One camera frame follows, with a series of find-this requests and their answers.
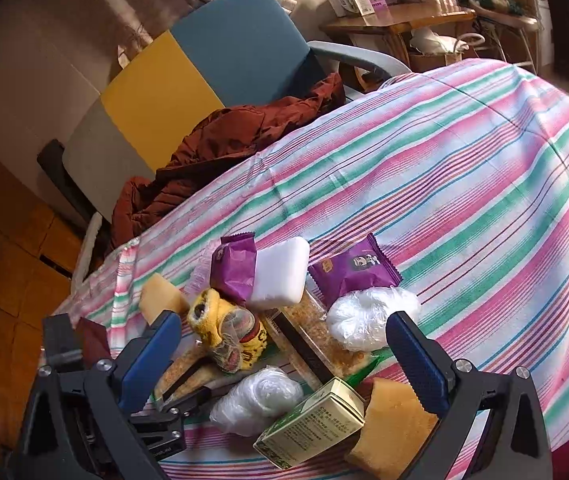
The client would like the green yellow snack bar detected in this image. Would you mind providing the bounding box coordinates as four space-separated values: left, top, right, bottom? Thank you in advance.
154 341 218 408

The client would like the yellow sponge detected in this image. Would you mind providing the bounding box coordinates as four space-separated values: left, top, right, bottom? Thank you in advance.
139 273 190 325
345 377 438 479

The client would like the purple snack packet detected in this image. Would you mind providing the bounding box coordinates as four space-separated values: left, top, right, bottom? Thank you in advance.
210 232 257 304
308 233 403 309

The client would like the brown cracker pack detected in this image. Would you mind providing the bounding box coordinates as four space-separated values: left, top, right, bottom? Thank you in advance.
260 290 380 391

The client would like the green white medicine box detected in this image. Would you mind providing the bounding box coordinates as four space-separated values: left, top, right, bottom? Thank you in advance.
253 377 365 470

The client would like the white foam block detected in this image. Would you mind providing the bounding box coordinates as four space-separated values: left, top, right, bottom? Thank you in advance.
246 236 310 311

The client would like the white plastic bag ball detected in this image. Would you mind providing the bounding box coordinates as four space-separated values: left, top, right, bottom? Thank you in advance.
325 287 421 352

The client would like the striped pink green tablecloth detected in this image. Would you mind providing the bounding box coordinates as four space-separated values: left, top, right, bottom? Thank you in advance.
53 57 569 480

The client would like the black rolled mat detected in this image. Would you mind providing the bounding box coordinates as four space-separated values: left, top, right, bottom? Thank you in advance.
36 139 97 223

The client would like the rust red jacket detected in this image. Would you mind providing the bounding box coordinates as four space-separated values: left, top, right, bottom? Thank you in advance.
106 73 346 252

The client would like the grey yellow blue armchair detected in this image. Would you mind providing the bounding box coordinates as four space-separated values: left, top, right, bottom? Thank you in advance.
61 0 413 221

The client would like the wooden side table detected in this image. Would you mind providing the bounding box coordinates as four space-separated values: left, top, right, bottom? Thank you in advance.
320 3 475 76

